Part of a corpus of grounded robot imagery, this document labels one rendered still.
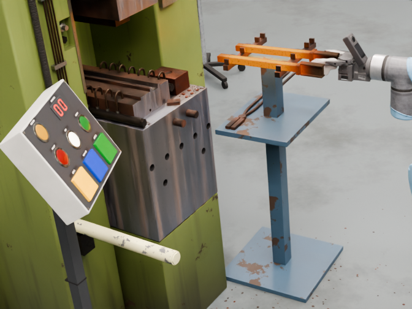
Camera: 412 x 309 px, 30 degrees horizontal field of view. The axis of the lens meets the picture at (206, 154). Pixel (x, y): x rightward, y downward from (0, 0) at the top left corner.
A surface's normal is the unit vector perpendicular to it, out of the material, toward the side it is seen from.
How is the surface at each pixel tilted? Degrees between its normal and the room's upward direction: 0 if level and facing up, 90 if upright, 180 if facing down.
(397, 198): 0
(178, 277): 90
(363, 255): 0
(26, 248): 90
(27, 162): 90
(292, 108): 0
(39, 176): 90
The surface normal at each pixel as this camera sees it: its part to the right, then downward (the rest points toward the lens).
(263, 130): -0.09, -0.88
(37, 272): -0.56, 0.44
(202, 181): 0.83, 0.20
